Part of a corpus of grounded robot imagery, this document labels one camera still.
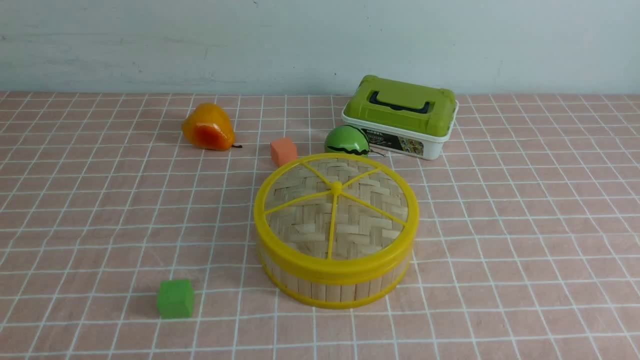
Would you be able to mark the yellow woven bamboo steamer lid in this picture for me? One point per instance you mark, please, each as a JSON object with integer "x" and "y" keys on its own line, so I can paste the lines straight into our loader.
{"x": 336, "y": 219}

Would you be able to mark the yellow bamboo steamer basket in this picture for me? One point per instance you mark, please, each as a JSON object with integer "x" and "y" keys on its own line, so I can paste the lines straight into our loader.
{"x": 346, "y": 295}

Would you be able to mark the orange foam cube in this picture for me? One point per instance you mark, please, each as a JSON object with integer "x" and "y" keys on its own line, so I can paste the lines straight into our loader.
{"x": 283, "y": 151}

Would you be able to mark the green toy watermelon ball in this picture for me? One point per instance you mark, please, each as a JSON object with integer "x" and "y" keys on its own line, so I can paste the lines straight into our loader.
{"x": 347, "y": 139}

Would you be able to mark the green lidded white storage box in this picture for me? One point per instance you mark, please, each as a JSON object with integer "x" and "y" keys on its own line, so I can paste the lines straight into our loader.
{"x": 402, "y": 117}

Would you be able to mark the orange toy pear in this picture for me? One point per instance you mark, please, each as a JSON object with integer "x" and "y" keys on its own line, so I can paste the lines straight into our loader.
{"x": 209, "y": 127}

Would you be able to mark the green foam cube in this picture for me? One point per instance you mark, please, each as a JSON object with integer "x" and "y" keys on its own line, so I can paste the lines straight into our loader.
{"x": 176, "y": 299}

